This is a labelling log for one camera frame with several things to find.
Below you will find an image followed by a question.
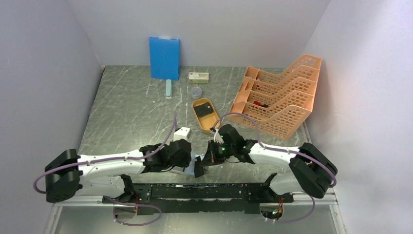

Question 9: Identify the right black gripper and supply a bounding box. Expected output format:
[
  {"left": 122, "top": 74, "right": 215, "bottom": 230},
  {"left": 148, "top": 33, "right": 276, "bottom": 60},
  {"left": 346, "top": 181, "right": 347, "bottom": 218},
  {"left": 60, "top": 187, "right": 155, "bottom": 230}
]
[{"left": 200, "top": 139, "right": 235, "bottom": 167}]

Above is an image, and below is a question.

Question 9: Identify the beige card holder wallet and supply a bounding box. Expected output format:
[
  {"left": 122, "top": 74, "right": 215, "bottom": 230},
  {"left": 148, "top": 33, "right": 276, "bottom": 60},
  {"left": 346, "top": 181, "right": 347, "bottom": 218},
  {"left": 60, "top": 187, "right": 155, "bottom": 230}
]
[{"left": 170, "top": 153, "right": 204, "bottom": 177}]

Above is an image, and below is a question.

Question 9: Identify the yellow oval tray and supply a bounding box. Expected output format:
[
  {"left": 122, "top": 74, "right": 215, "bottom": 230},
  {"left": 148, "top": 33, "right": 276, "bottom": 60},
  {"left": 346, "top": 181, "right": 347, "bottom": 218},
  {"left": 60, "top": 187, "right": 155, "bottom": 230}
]
[{"left": 192, "top": 98, "right": 220, "bottom": 134}]

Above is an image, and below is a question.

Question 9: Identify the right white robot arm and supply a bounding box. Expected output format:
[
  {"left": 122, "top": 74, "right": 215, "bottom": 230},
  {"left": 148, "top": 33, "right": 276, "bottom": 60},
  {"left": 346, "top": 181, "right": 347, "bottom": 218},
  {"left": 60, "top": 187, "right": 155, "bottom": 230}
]
[{"left": 196, "top": 124, "right": 338, "bottom": 202}]

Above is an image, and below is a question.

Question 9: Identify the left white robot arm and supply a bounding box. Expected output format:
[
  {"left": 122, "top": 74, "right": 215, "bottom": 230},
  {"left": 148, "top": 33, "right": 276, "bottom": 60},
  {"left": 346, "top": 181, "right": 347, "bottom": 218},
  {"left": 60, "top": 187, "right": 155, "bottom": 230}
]
[{"left": 34, "top": 139, "right": 191, "bottom": 203}]

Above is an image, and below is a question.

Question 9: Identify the small clear round container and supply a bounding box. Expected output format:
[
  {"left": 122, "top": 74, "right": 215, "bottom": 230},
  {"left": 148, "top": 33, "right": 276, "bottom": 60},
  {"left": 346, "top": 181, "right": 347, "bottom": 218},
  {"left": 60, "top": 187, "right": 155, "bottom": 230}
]
[{"left": 190, "top": 87, "right": 202, "bottom": 100}]

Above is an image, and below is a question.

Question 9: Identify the red black item in organizer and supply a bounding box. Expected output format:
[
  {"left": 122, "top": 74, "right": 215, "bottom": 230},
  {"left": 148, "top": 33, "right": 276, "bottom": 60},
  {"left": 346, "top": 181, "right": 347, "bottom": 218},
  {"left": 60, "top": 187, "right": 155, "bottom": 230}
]
[{"left": 253, "top": 101, "right": 269, "bottom": 108}]

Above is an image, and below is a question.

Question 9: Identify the light blue eraser bar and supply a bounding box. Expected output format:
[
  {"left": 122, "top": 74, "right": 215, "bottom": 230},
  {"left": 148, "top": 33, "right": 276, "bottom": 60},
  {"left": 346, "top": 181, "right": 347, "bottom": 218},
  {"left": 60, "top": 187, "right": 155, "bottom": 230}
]
[{"left": 165, "top": 79, "right": 172, "bottom": 99}]

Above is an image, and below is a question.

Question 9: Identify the small white red box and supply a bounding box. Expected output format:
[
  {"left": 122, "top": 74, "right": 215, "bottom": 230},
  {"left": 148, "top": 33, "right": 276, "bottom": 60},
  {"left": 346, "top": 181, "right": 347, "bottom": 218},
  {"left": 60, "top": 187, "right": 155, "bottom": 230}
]
[{"left": 188, "top": 72, "right": 209, "bottom": 83}]

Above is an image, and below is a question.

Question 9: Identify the orange plastic file organizer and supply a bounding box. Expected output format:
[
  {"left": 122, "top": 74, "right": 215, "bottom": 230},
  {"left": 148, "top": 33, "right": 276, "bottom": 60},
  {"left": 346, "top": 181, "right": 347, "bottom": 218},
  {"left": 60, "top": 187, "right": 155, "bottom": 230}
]
[{"left": 227, "top": 54, "right": 322, "bottom": 140}]

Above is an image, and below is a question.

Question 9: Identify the blue board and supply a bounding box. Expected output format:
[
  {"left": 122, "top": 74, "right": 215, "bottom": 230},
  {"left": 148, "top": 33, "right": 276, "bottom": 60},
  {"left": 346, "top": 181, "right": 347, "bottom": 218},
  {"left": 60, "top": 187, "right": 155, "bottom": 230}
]
[{"left": 149, "top": 37, "right": 180, "bottom": 81}]

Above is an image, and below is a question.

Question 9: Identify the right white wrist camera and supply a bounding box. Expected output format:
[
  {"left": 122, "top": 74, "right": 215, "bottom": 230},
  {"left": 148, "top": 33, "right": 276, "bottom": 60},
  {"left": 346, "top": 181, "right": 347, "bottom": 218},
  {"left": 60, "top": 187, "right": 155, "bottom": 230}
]
[{"left": 210, "top": 127, "right": 224, "bottom": 144}]

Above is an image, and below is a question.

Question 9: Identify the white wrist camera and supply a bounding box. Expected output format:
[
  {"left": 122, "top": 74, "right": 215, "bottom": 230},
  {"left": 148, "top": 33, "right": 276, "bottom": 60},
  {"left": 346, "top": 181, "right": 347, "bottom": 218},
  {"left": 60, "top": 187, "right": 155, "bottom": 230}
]
[
  {"left": 173, "top": 127, "right": 191, "bottom": 142},
  {"left": 210, "top": 127, "right": 224, "bottom": 144}
]

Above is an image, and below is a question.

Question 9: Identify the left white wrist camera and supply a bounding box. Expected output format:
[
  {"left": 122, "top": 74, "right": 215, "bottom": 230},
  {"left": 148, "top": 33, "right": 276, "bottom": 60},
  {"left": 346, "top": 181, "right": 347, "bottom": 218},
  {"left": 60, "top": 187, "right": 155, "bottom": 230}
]
[{"left": 173, "top": 127, "right": 191, "bottom": 142}]

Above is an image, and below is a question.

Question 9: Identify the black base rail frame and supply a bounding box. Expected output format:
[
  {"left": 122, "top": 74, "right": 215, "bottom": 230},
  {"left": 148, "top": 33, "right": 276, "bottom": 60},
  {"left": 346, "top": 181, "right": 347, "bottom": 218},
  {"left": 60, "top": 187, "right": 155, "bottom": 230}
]
[{"left": 115, "top": 182, "right": 293, "bottom": 215}]

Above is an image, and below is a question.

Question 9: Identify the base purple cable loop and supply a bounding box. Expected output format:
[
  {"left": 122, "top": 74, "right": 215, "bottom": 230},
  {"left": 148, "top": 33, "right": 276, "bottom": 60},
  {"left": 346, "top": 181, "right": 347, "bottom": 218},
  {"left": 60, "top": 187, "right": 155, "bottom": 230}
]
[{"left": 113, "top": 202, "right": 162, "bottom": 226}]

